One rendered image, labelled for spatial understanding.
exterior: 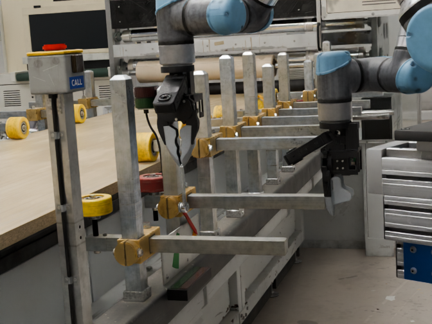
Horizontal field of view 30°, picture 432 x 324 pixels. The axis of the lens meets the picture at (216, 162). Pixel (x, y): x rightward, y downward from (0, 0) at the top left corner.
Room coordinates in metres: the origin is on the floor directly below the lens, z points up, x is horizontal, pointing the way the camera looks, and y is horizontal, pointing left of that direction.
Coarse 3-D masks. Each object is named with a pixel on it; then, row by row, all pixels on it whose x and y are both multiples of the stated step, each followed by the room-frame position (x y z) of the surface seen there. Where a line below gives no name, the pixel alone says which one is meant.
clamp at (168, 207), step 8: (192, 192) 1.90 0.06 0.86; (160, 200) 1.83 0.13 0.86; (168, 200) 1.81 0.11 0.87; (176, 200) 1.81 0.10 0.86; (160, 208) 1.81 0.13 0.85; (168, 208) 1.81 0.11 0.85; (176, 208) 1.80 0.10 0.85; (192, 208) 1.90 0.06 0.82; (168, 216) 1.81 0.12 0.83; (176, 216) 1.82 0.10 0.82
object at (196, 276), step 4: (204, 268) 1.80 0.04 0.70; (208, 268) 1.80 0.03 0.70; (200, 272) 1.77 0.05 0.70; (192, 276) 1.74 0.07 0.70; (196, 276) 1.74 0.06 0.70; (188, 280) 1.71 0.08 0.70; (192, 280) 1.71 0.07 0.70; (184, 284) 1.68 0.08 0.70; (188, 284) 1.68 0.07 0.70; (180, 288) 1.66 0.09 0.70; (184, 288) 1.66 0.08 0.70
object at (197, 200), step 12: (156, 204) 1.89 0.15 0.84; (192, 204) 1.86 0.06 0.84; (204, 204) 1.85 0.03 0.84; (216, 204) 1.85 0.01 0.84; (228, 204) 1.84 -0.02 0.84; (240, 204) 1.83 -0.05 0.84; (252, 204) 1.82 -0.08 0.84; (264, 204) 1.81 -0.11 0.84; (276, 204) 1.80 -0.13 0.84; (288, 204) 1.79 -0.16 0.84; (300, 204) 1.79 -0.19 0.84; (312, 204) 1.78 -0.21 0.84; (324, 204) 1.77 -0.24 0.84
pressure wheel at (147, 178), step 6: (144, 174) 1.93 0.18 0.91; (150, 174) 1.90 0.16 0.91; (156, 174) 1.93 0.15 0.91; (144, 180) 1.87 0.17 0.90; (150, 180) 1.87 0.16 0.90; (156, 180) 1.87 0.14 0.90; (162, 180) 1.88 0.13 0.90; (144, 186) 1.87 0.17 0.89; (150, 186) 1.87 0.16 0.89; (156, 186) 1.87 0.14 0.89; (162, 186) 1.88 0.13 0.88; (144, 192) 1.88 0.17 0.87; (150, 192) 1.87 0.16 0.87; (156, 192) 1.90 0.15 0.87; (156, 216) 1.90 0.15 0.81
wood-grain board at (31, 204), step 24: (216, 96) 4.39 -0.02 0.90; (240, 96) 4.29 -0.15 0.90; (96, 120) 3.44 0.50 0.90; (144, 120) 3.32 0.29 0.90; (0, 144) 2.79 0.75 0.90; (24, 144) 2.75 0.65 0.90; (48, 144) 2.71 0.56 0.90; (96, 144) 2.63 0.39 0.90; (0, 168) 2.21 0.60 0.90; (24, 168) 2.19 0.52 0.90; (48, 168) 2.16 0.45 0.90; (96, 168) 2.11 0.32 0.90; (144, 168) 2.06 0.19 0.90; (0, 192) 1.84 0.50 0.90; (24, 192) 1.82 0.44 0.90; (48, 192) 1.80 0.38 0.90; (96, 192) 1.79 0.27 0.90; (0, 216) 1.57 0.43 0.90; (24, 216) 1.56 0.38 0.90; (48, 216) 1.58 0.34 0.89; (0, 240) 1.41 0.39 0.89
